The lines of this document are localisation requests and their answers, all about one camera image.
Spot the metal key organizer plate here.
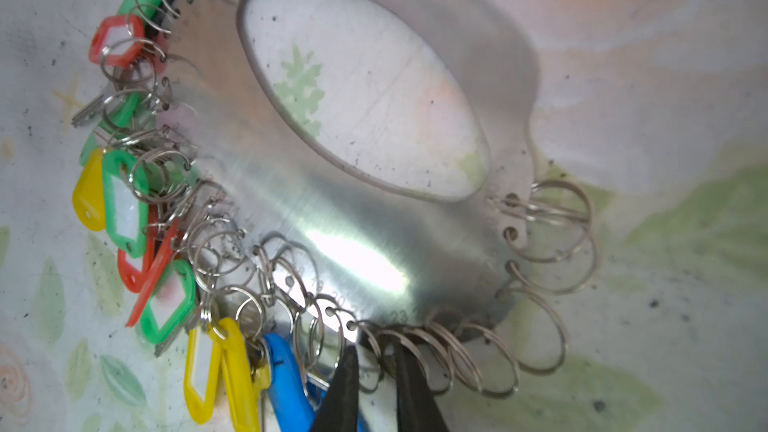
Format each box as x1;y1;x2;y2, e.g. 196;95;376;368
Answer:
161;0;598;400

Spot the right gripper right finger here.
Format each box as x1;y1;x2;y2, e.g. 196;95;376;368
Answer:
394;345;449;432

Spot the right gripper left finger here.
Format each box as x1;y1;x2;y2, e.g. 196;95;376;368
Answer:
310;345;360;432

